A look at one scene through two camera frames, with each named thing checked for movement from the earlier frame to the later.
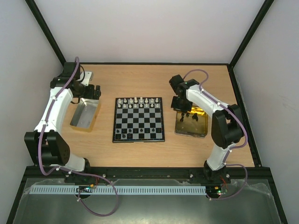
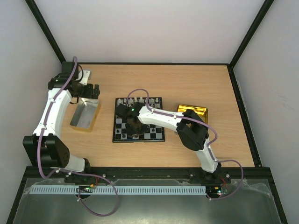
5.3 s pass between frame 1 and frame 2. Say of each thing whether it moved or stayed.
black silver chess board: stayed
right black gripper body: moved
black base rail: stayed
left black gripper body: stayed
